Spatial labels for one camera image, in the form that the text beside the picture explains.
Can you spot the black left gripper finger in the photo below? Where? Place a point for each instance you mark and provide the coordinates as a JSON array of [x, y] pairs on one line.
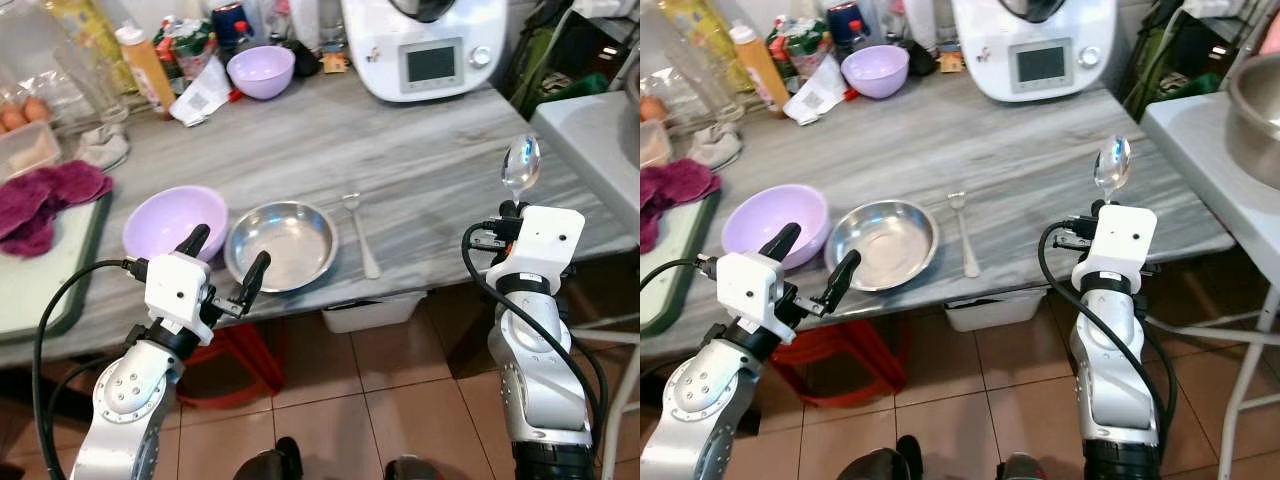
[[256, 278], [782, 243], [195, 242], [843, 280]]

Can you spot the silver metal spoon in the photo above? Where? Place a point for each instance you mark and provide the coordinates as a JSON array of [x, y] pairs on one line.
[[521, 162], [1113, 162]]

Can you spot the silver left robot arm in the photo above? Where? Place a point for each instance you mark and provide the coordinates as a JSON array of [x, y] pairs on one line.
[[700, 400], [130, 400]]

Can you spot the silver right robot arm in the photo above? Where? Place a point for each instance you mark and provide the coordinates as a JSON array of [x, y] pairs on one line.
[[540, 370], [1115, 370]]

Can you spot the lilac plastic bowl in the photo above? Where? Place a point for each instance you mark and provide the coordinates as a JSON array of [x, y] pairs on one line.
[[760, 220], [875, 72], [165, 222], [260, 72]]

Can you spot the stainless steel bowl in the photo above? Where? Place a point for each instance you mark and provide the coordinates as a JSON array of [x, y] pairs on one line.
[[885, 245], [285, 245]]

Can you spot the red stool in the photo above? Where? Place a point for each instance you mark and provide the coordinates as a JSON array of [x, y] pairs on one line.
[[880, 355], [255, 360]]

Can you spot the white side table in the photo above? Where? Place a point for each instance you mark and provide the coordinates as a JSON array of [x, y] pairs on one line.
[[590, 140], [1200, 150]]

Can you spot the silver metal fork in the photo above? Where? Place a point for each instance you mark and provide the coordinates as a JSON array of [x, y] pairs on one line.
[[362, 245], [966, 245]]

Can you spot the magenta towel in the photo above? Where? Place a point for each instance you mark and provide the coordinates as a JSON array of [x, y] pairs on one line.
[[50, 195], [680, 190]]

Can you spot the white plastic bin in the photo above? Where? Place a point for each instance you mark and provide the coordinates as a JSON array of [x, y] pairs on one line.
[[990, 310], [370, 312]]

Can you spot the white green-edged cutting board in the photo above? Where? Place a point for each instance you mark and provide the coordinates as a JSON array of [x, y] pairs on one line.
[[675, 290], [40, 290]]

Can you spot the grey cloth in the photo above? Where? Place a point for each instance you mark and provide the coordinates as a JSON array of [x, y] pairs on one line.
[[715, 147], [102, 148]]

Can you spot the white paper packet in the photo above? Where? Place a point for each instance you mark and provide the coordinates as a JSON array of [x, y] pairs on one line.
[[815, 95], [200, 95]]

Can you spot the clear plastic lidded box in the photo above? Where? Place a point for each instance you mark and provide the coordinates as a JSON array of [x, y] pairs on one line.
[[28, 150], [654, 145]]

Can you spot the dark green bag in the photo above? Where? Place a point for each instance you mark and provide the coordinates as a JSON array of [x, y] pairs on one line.
[[1170, 60], [545, 60]]

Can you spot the brown egg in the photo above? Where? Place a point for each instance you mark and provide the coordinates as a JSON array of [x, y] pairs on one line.
[[36, 108], [10, 118], [655, 108]]

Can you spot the orange sauce bottle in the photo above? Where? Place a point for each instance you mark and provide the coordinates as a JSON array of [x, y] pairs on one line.
[[762, 70], [148, 72]]

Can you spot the steel pot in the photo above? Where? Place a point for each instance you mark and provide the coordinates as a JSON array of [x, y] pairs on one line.
[[1258, 125]]

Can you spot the clear drinking glass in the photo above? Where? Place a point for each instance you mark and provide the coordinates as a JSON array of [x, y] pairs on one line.
[[92, 85], [702, 85]]

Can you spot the white kitchen machine with screen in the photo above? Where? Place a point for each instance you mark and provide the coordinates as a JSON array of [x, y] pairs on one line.
[[980, 50], [370, 50]]

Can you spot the green red food packet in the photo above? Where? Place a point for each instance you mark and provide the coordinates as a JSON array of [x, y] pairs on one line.
[[800, 45], [188, 45]]

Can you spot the small orange packet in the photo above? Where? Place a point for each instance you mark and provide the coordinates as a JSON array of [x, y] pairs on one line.
[[950, 62], [334, 62]]

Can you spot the small black object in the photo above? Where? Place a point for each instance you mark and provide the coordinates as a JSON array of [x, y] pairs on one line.
[[305, 58], [921, 58]]

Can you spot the dark blue cup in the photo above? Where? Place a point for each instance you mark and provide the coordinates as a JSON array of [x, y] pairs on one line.
[[845, 25], [231, 25]]

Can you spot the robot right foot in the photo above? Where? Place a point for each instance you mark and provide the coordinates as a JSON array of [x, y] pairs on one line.
[[415, 468], [1022, 468]]

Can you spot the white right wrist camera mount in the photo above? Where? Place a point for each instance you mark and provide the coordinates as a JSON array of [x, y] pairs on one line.
[[1120, 245], [540, 245]]

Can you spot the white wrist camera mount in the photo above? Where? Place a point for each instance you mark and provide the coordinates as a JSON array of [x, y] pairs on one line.
[[750, 290], [178, 290], [1120, 245], [540, 245]]

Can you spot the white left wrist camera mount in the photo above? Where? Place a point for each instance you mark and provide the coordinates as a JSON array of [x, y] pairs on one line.
[[178, 290], [750, 290]]

